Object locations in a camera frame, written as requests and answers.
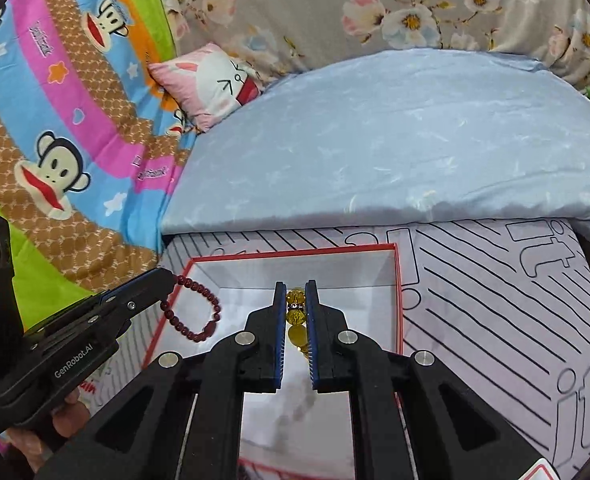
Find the dark red bead bracelet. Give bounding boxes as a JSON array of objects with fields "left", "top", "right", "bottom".
[{"left": 159, "top": 273, "right": 222, "bottom": 344}]

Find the yellow amber bead bracelet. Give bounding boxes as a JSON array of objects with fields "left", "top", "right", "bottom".
[{"left": 284, "top": 286, "right": 312, "bottom": 361}]

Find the red jewelry box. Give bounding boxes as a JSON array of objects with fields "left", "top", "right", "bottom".
[{"left": 146, "top": 244, "right": 401, "bottom": 479}]

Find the person's left hand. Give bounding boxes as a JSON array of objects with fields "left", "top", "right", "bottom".
[{"left": 6, "top": 388, "right": 91, "bottom": 472}]

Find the colourful monkey cartoon blanket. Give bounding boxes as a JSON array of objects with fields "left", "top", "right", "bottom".
[{"left": 0, "top": 0, "right": 195, "bottom": 326}]

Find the pink bunny cushion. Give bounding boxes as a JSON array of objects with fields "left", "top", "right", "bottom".
[{"left": 148, "top": 42, "right": 261, "bottom": 131}]

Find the light blue pillow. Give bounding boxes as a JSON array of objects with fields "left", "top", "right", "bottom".
[{"left": 160, "top": 50, "right": 590, "bottom": 236}]

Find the grey floral bedsheet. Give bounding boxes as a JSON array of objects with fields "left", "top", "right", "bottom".
[{"left": 161, "top": 0, "right": 590, "bottom": 90}]

